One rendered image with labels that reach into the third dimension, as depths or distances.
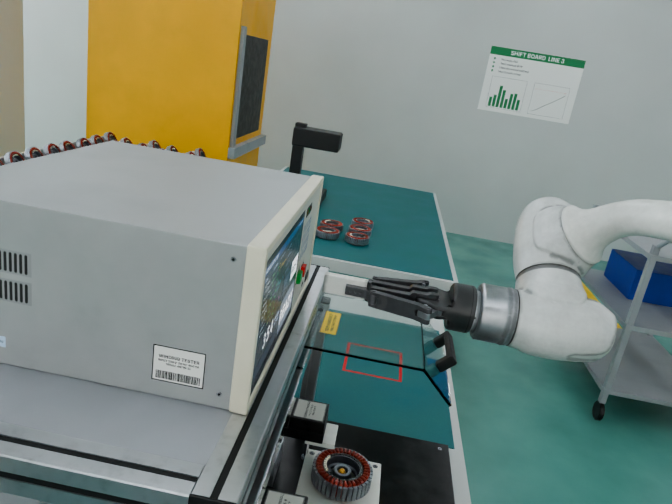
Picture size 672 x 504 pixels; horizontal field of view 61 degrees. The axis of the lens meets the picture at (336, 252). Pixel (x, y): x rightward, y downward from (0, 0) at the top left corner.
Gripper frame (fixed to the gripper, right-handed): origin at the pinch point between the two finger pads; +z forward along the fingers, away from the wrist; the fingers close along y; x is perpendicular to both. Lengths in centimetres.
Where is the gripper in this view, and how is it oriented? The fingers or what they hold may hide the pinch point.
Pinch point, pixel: (345, 285)
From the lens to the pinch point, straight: 90.1
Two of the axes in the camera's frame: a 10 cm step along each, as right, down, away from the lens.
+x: 1.6, -9.4, -3.1
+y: 1.2, -3.0, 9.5
